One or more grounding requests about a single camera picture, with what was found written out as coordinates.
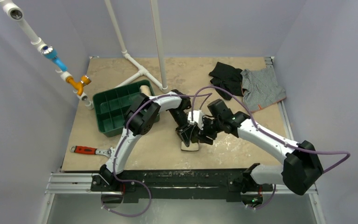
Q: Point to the black striped underwear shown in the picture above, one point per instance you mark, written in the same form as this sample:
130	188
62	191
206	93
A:
228	78

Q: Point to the cream rolled underwear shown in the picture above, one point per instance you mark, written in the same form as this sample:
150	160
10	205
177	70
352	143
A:
146	90

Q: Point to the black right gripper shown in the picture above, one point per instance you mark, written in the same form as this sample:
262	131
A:
208	131

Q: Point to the white PVC pipe frame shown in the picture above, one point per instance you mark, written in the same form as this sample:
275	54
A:
132	29

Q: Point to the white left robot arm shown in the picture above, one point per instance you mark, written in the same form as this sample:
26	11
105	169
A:
138	121

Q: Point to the adjustable wrench red handle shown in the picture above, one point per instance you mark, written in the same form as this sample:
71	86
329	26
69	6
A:
90	151

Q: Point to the olive green underwear cream waistband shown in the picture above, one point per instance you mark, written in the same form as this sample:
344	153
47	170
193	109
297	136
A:
189	144

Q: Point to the green divided organizer tray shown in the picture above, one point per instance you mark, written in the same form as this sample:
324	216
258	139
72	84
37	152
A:
111	105

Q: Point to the grey striped underwear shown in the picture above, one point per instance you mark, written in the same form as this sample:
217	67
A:
261	89

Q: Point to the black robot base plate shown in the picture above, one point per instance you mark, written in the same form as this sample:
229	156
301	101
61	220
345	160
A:
231	185

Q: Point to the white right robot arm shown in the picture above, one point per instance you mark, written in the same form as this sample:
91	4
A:
299	166

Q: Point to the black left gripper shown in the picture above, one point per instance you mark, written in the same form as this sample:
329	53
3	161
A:
185	131

